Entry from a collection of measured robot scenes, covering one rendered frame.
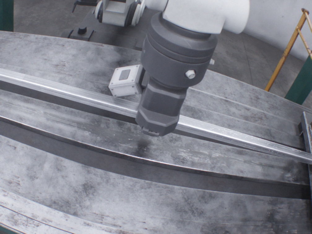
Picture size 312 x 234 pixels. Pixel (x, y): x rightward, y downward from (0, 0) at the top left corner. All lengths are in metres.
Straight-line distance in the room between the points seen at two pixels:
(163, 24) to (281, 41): 2.32
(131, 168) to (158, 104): 0.14
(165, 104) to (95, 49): 0.31
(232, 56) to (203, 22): 1.82
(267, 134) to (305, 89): 0.71
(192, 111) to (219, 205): 0.20
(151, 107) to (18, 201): 0.25
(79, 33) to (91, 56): 0.94
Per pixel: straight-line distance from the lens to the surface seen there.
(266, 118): 0.71
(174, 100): 0.42
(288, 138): 0.71
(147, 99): 0.43
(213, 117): 0.62
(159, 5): 0.35
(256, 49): 2.44
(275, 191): 0.62
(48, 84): 0.53
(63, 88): 0.52
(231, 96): 0.70
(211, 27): 0.36
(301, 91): 1.35
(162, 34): 0.37
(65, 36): 1.64
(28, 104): 0.58
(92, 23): 1.78
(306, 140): 0.70
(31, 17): 2.22
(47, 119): 0.55
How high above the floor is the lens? 1.18
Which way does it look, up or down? 49 degrees down
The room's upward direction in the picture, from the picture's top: 19 degrees clockwise
